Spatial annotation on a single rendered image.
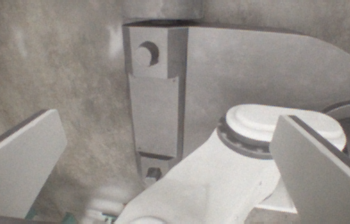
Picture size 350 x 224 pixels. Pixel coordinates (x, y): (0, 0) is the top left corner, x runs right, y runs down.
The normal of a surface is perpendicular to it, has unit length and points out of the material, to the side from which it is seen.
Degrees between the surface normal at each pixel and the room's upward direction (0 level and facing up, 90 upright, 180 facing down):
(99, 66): 0
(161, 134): 0
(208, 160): 90
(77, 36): 0
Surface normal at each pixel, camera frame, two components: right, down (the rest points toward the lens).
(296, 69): -0.22, 0.48
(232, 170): 0.02, -0.87
